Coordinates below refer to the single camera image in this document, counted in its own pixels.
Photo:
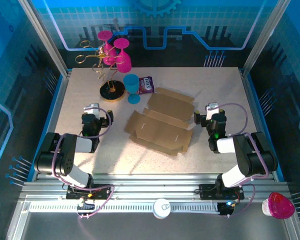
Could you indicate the brown cardboard paper box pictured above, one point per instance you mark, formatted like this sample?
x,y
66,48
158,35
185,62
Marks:
x,y
162,127

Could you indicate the blue goblet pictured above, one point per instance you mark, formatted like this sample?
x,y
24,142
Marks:
x,y
132,83

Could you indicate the purple snack packet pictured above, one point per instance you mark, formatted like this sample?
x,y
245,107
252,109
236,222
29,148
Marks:
x,y
146,86

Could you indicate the pink goblet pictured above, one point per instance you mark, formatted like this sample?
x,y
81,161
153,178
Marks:
x,y
105,35
124,63

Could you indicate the black connector module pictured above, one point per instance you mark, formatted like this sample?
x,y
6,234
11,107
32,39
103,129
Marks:
x,y
226,208
86,208

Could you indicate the clear cup with pink lid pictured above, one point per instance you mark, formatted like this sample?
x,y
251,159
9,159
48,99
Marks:
x,y
280,205

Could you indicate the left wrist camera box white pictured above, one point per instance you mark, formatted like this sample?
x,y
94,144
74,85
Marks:
x,y
93,111

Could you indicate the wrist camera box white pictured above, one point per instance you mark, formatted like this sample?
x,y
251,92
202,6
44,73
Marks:
x,y
211,112
93,111

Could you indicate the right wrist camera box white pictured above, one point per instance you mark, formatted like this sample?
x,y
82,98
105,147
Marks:
x,y
211,112

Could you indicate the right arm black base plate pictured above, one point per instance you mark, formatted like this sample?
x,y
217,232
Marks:
x,y
207,192

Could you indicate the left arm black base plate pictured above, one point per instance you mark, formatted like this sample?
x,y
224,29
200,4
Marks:
x,y
103,192

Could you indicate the aluminium front rail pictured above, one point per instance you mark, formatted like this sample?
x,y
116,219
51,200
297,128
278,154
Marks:
x,y
152,185

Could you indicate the aluminium frame post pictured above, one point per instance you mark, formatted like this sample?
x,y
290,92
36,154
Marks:
x,y
263,37
45,37

